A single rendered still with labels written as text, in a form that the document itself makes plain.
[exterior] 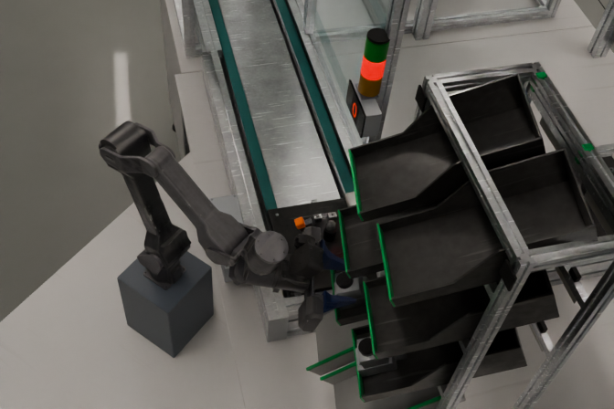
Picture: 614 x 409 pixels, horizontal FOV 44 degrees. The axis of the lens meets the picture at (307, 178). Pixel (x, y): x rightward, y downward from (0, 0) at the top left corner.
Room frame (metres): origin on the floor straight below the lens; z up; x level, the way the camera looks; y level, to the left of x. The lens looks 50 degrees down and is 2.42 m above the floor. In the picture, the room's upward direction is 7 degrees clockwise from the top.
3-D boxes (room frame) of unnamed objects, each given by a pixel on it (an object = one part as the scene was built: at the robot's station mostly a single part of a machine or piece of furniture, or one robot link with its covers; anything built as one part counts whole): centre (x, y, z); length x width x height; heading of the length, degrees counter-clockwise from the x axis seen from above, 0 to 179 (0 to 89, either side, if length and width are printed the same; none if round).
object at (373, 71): (1.25, -0.11, 1.33); 0.05 x 0.05 x 0.05
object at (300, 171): (1.32, 0.01, 0.91); 0.84 x 0.28 x 0.10; 19
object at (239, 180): (1.24, 0.17, 0.91); 0.89 x 0.06 x 0.11; 19
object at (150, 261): (0.84, 0.27, 1.15); 0.09 x 0.07 x 0.06; 149
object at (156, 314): (0.84, 0.27, 0.96); 0.14 x 0.14 x 0.20; 60
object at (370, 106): (1.25, -0.11, 1.29); 0.12 x 0.05 x 0.25; 19
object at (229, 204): (1.04, 0.16, 0.93); 0.21 x 0.07 x 0.06; 19
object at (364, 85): (1.25, -0.11, 1.28); 0.05 x 0.05 x 0.05
